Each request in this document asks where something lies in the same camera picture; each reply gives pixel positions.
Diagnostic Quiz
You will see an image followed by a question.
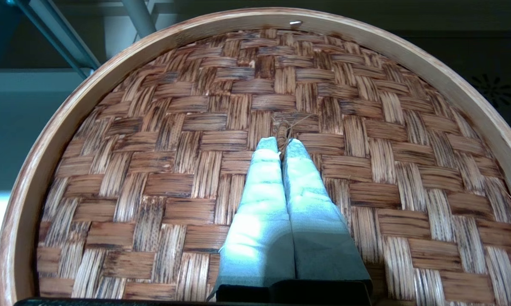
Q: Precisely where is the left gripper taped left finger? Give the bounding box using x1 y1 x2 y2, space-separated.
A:
209 136 297 300

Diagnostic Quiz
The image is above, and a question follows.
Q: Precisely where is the pale woven bamboo steamer lid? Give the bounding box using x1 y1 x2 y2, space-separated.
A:
0 8 511 306

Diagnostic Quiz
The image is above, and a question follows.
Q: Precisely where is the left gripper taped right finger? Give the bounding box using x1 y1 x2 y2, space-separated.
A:
281 138 372 282

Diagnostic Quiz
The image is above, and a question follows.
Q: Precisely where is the grey metal frame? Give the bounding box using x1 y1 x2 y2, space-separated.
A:
7 0 101 79

